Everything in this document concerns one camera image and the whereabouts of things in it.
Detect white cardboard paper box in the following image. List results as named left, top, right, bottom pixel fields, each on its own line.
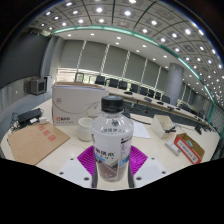
left=51, top=81, right=110, bottom=127

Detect ceiling lights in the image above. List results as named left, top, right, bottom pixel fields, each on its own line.
left=33, top=0, right=224, bottom=101

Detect black cable tangle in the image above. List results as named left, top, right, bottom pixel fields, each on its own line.
left=9, top=112, right=21, bottom=131

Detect small white remote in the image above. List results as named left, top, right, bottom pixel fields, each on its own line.
left=164, top=139, right=182, bottom=157

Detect small black tool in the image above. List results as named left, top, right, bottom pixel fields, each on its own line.
left=164, top=125, right=177, bottom=133

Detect white paper sheet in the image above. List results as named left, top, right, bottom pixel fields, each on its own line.
left=131, top=120, right=152, bottom=139

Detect small open beige box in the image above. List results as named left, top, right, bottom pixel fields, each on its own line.
left=150, top=114, right=177, bottom=140

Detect open red-sided cardboard box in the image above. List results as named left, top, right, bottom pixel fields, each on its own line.
left=173, top=132, right=206, bottom=165

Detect grey box monitor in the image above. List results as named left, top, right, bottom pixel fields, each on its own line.
left=29, top=78, right=47, bottom=96

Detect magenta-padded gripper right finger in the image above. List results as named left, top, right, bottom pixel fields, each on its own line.
left=128, top=145, right=168, bottom=189

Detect white cup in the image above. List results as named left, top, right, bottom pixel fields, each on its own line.
left=76, top=117, right=95, bottom=142

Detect row of black chairs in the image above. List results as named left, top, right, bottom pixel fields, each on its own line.
left=94, top=74, right=172, bottom=104

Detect black power brick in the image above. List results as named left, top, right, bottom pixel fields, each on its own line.
left=16, top=108, right=43, bottom=127

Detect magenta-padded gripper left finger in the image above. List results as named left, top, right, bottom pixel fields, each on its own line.
left=57, top=145, right=99, bottom=189

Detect brown paper envelope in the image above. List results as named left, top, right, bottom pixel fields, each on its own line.
left=7, top=121, right=71, bottom=166

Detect clear black-capped water bottle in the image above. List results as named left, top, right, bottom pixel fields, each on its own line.
left=90, top=95, right=135, bottom=183

